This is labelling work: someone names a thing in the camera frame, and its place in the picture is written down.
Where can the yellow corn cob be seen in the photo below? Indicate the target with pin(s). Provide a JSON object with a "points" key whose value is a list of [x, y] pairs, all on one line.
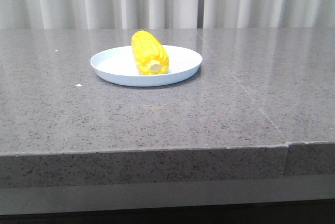
{"points": [[149, 54]]}

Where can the light blue round plate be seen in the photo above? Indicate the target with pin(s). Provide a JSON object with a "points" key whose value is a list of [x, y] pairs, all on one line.
{"points": [[117, 66]]}

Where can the white pleated curtain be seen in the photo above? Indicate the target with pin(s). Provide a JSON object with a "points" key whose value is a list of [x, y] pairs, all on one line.
{"points": [[154, 14]]}

